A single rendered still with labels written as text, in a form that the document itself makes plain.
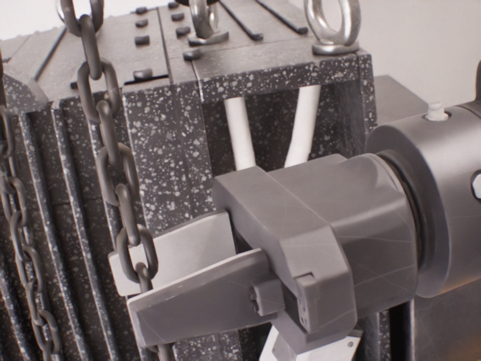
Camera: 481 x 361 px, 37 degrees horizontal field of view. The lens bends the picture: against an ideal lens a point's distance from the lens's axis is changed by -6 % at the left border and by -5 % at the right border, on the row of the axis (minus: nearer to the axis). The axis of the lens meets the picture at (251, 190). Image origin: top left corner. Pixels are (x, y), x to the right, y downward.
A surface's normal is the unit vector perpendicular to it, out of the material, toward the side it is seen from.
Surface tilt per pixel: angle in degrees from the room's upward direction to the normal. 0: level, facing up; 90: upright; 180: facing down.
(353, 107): 90
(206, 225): 88
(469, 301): 90
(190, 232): 88
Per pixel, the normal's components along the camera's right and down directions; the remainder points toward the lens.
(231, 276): 0.32, 0.29
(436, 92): 0.02, 0.38
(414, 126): -0.12, -0.87
